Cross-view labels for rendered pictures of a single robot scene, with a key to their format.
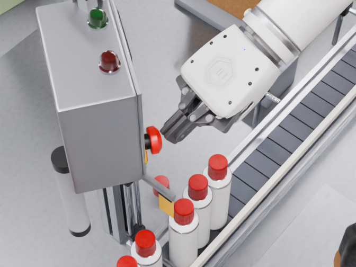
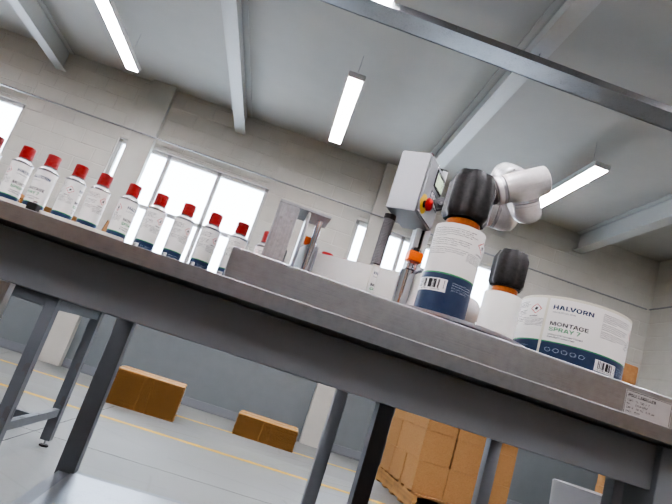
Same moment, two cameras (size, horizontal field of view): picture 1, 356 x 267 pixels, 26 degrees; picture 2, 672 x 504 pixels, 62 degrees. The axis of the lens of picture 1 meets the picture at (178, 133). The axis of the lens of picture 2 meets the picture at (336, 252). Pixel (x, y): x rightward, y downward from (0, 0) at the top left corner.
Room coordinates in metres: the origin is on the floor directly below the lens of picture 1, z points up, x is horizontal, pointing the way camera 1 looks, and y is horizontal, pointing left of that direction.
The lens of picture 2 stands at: (-0.71, -0.86, 0.75)
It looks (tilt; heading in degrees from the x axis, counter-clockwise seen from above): 13 degrees up; 43
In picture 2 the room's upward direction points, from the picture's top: 18 degrees clockwise
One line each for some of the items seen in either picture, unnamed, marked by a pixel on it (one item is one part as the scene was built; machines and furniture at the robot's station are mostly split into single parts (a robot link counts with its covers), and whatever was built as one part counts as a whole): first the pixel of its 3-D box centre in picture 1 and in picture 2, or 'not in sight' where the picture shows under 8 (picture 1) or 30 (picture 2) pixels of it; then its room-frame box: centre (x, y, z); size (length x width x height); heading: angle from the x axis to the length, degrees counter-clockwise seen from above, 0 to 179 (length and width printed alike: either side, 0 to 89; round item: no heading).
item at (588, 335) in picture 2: not in sight; (567, 348); (0.39, -0.49, 0.95); 0.20 x 0.20 x 0.14
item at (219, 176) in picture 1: (215, 192); not in sight; (0.69, -0.07, 0.98); 0.05 x 0.05 x 0.20
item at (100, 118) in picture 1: (93, 96); (417, 192); (0.60, 0.11, 1.38); 0.17 x 0.10 x 0.19; 15
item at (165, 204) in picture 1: (166, 204); not in sight; (0.60, 0.02, 1.09); 0.03 x 0.01 x 0.06; 50
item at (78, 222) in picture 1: (72, 194); (380, 247); (0.57, 0.16, 1.18); 0.04 x 0.04 x 0.21
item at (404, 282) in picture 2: not in sight; (397, 307); (0.40, -0.08, 0.97); 0.05 x 0.05 x 0.19
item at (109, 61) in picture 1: (109, 60); not in sight; (0.58, 0.08, 1.49); 0.03 x 0.03 x 0.02
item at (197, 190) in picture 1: (196, 211); not in sight; (0.65, -0.03, 0.98); 0.05 x 0.05 x 0.20
